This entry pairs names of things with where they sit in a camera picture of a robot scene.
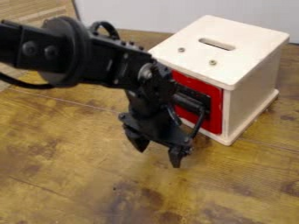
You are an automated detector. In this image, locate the white wooden drawer cabinet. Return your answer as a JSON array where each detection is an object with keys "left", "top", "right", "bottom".
[{"left": 150, "top": 15, "right": 290, "bottom": 145}]

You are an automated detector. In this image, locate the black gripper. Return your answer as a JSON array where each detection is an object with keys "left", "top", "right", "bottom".
[{"left": 119, "top": 87, "right": 193, "bottom": 168}]

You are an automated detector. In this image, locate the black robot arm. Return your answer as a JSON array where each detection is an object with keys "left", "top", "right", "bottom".
[{"left": 0, "top": 17, "right": 193, "bottom": 168}]

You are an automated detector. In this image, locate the black metal drawer handle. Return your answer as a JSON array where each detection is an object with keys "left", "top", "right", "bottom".
[{"left": 172, "top": 83, "right": 211, "bottom": 138}]

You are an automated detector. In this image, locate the red wooden drawer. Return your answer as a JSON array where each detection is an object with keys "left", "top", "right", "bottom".
[{"left": 172, "top": 71, "right": 223, "bottom": 135}]

